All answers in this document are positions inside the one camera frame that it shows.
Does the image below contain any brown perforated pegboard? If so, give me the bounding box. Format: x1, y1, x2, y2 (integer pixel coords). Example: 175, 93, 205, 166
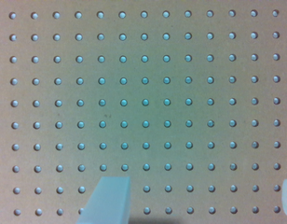
0, 0, 287, 224

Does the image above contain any translucent gripper left finger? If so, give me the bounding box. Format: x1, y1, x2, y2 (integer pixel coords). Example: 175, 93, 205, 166
76, 176, 130, 224

